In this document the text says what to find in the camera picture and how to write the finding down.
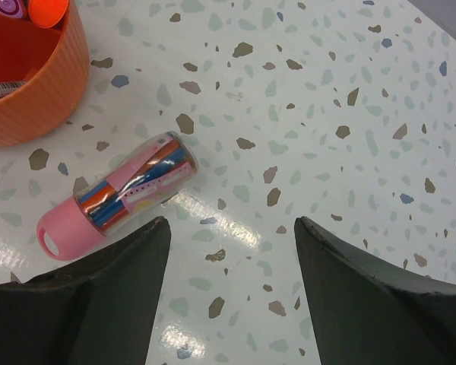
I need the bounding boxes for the orange round desk organizer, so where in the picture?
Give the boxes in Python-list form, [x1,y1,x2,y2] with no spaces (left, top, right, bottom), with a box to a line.
[0,1,90,147]

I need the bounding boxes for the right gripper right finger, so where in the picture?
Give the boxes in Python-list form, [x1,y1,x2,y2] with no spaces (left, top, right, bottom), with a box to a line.
[294,217,456,364]

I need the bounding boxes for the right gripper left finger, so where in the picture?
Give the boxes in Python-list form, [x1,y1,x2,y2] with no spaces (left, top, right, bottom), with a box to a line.
[0,217,171,364]

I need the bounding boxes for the magenta capped white marker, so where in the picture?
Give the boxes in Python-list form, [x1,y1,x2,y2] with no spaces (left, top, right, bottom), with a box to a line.
[0,0,27,19]

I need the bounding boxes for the orange black highlighter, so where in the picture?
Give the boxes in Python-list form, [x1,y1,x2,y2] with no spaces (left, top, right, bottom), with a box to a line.
[27,0,69,28]

